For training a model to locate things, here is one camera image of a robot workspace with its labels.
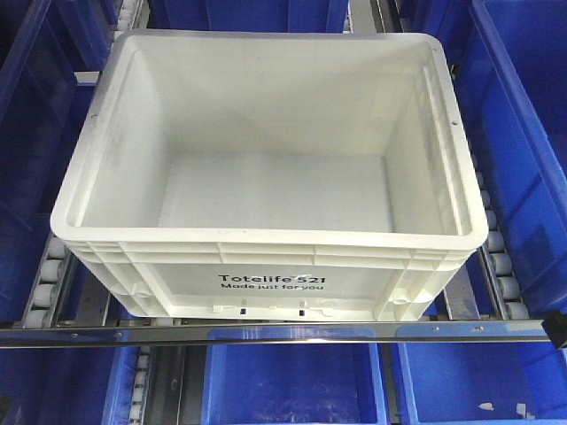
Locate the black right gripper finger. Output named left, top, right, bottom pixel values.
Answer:
left=542, top=311, right=567, bottom=349

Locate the white plastic tote bin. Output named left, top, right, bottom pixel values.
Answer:
left=50, top=30, right=488, bottom=321

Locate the shelf roller track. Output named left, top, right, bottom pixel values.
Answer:
left=470, top=154, right=530, bottom=321
left=21, top=234, right=71, bottom=328

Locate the shelf blue bin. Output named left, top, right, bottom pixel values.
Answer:
left=1, top=1, right=120, bottom=321
left=444, top=1, right=566, bottom=316

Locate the right shelf lower centre bin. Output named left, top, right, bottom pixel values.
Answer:
left=201, top=343, right=388, bottom=424

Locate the right shelf roller track left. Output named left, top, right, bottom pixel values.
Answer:
left=21, top=234, right=71, bottom=328

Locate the right shelf blue bin left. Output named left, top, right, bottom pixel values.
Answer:
left=1, top=1, right=120, bottom=321

